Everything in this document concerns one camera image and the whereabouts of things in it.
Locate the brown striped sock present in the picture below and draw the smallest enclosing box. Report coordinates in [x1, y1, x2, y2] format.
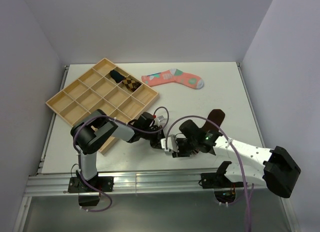
[200, 109, 226, 133]

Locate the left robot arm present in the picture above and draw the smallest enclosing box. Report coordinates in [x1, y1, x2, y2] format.
[70, 109, 165, 192]

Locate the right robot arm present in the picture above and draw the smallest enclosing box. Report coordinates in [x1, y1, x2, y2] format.
[170, 119, 301, 199]

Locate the brown argyle rolled sock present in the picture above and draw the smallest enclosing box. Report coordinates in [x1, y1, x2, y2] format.
[122, 77, 141, 92]

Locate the dark blue rolled sock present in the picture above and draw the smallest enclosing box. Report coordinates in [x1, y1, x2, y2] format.
[109, 69, 126, 84]

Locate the wooden compartment tray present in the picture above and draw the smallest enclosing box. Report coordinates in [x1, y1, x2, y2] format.
[45, 57, 160, 157]

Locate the pink patterned sock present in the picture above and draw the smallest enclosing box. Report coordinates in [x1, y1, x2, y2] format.
[141, 68, 205, 90]

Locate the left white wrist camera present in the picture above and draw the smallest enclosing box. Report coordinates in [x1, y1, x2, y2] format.
[153, 115, 166, 126]

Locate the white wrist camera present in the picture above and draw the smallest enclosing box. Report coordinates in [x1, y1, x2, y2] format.
[160, 134, 179, 154]
[153, 115, 166, 126]

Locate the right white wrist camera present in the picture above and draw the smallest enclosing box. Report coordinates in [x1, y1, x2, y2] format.
[160, 134, 179, 154]

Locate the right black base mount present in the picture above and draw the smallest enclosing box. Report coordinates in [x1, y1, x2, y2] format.
[198, 170, 244, 205]

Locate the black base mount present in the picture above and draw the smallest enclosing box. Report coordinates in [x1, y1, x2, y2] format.
[198, 170, 244, 205]
[67, 175, 114, 207]

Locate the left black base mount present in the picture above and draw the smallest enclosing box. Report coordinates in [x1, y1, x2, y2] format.
[67, 175, 114, 207]

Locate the aluminium frame rail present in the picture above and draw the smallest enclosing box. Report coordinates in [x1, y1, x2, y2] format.
[23, 169, 216, 197]

